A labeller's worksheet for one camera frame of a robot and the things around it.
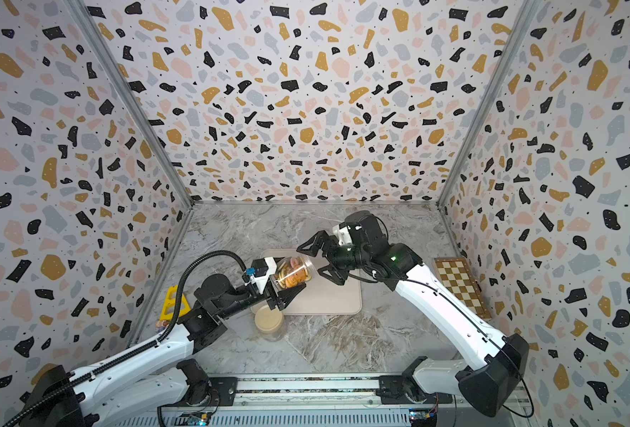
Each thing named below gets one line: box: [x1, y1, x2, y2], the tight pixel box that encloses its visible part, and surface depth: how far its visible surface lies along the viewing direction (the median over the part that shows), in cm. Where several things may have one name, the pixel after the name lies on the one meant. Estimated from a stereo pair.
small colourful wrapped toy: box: [154, 320, 170, 334], surface depth 85 cm
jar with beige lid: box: [254, 305, 286, 343], surface depth 78 cm
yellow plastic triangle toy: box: [160, 284, 192, 322], surface depth 91 cm
